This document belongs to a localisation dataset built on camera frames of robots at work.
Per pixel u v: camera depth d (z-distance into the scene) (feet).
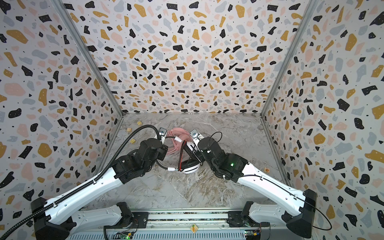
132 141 3.39
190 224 2.40
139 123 3.75
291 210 1.34
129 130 3.60
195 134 1.84
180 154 2.41
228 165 1.63
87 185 1.41
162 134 1.98
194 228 2.34
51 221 1.24
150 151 1.70
